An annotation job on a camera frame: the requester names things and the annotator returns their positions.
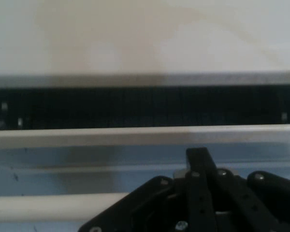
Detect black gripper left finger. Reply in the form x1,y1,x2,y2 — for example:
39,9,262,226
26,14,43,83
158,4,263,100
78,146,218,232

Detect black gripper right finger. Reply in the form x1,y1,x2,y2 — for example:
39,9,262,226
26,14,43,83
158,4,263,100
217,168,290,232

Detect white toaster oven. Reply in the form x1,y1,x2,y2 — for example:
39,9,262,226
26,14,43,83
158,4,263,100
0,0,290,131

